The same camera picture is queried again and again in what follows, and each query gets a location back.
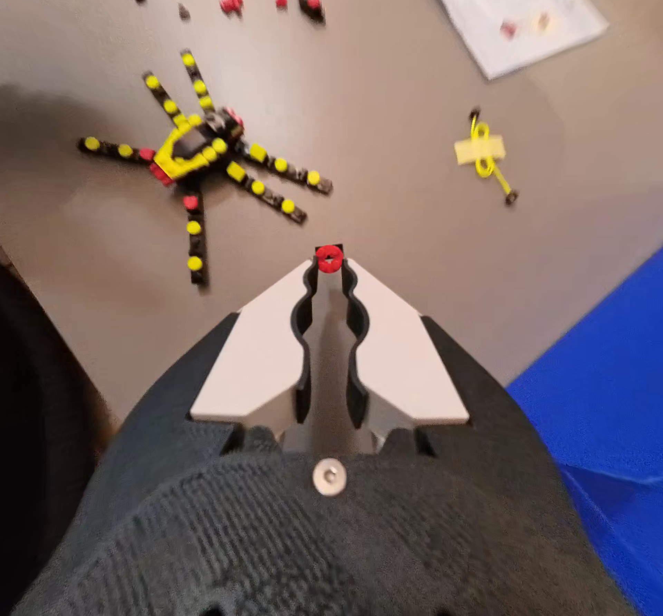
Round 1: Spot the yellow elastic cord with tape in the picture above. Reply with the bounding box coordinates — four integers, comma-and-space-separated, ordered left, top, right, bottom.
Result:
454, 107, 520, 208

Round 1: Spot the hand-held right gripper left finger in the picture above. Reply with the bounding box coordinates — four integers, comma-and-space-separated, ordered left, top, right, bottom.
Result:
190, 258, 319, 443

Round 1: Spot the black yellow lego spider model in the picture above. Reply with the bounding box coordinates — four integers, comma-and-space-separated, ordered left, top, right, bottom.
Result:
77, 48, 333, 286

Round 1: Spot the blue plastic bin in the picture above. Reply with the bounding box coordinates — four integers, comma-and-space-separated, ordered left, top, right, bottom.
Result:
505, 248, 663, 616

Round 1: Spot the lego instruction booklet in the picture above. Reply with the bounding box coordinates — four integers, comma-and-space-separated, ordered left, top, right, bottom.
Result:
408, 0, 610, 81

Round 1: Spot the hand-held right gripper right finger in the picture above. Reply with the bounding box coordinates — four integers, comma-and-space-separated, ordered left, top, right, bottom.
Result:
341, 258, 471, 448

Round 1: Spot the person's dark knit sweater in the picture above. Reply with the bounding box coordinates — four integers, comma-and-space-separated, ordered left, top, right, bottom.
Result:
0, 246, 112, 616

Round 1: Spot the red round lego piece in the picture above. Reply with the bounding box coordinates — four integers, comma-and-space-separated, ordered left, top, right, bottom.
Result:
315, 244, 345, 274

